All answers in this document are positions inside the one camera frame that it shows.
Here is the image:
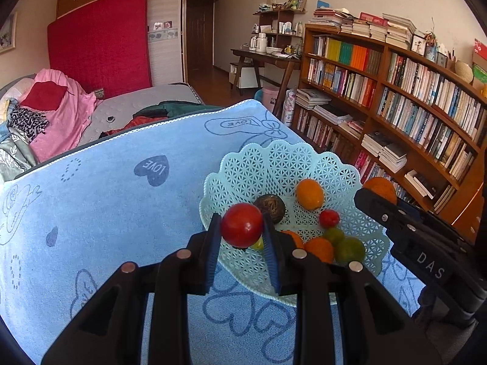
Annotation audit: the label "small green lime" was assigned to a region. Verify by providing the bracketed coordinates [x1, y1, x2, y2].
[323, 227, 345, 246]

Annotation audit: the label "white storage box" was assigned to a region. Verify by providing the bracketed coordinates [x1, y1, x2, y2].
[230, 63, 263, 88]

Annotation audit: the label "wooden bookshelf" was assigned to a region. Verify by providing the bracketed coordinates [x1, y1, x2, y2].
[293, 24, 487, 244]

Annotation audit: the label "wooden wardrobe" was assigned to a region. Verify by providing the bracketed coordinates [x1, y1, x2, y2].
[56, 0, 187, 84]

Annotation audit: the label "large green lime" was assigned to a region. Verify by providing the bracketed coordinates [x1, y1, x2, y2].
[334, 237, 366, 266]

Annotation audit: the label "framed wedding photo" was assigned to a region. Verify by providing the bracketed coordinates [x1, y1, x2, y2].
[0, 11, 18, 54]

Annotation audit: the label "white bag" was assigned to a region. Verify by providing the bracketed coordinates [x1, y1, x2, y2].
[282, 89, 297, 126]

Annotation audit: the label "round woven basket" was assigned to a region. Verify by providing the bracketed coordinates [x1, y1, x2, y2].
[454, 60, 474, 84]

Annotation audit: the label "dark brown door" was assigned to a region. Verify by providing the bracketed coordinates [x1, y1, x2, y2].
[186, 0, 221, 73]

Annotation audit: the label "small red tomato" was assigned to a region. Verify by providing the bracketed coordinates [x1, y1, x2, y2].
[319, 209, 340, 229]

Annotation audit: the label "red pillow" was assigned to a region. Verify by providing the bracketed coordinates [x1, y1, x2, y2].
[19, 82, 67, 111]

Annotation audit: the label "pink trash bin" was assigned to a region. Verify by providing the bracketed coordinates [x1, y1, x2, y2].
[262, 86, 281, 113]

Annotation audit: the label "stacks of books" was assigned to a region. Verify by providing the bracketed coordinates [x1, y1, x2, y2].
[308, 8, 417, 50]

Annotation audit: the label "rows of shelved books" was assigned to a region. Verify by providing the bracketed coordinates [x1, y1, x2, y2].
[295, 36, 485, 214]

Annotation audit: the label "red cloth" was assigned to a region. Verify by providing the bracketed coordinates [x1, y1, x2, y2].
[101, 116, 168, 137]

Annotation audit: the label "red upright mattress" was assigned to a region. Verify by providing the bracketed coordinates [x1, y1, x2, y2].
[47, 0, 153, 94]

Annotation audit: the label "dark brown passion fruit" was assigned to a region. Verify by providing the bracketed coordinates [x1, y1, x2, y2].
[254, 194, 286, 224]

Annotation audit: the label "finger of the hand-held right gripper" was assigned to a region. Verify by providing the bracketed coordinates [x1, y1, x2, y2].
[396, 200, 423, 219]
[354, 188, 408, 236]

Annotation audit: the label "blue printed towel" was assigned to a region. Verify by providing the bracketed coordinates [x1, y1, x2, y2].
[0, 99, 423, 365]

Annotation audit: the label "floral light blue quilt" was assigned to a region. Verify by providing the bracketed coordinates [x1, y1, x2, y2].
[0, 99, 39, 181]

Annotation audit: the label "pink blanket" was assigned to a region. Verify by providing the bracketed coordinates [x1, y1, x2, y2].
[19, 68, 97, 162]

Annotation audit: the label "wooden desk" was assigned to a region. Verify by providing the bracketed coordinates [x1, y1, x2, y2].
[231, 49, 301, 118]

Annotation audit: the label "white kettle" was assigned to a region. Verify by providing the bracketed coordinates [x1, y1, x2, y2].
[249, 32, 267, 52]

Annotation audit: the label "large red tomato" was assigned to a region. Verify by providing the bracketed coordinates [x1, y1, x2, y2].
[221, 203, 264, 249]

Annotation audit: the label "orange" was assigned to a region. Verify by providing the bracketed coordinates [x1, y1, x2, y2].
[282, 230, 305, 249]
[296, 179, 325, 210]
[362, 177, 397, 203]
[304, 238, 335, 264]

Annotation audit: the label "dark green cloth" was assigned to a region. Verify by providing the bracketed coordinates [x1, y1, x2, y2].
[133, 101, 221, 119]

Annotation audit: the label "grey bed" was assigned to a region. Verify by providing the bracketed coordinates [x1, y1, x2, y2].
[0, 78, 206, 181]

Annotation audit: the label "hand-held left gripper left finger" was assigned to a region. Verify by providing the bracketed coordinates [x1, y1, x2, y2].
[41, 213, 223, 365]

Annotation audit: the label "small wooden desk shelf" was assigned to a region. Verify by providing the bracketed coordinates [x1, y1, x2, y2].
[254, 8, 305, 48]

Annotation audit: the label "light green plastic basket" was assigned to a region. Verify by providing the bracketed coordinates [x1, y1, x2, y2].
[200, 139, 392, 307]

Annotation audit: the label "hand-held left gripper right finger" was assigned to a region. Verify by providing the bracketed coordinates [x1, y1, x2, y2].
[262, 215, 444, 365]

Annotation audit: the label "black white patterned cloth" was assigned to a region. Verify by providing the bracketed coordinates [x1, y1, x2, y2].
[8, 106, 50, 143]

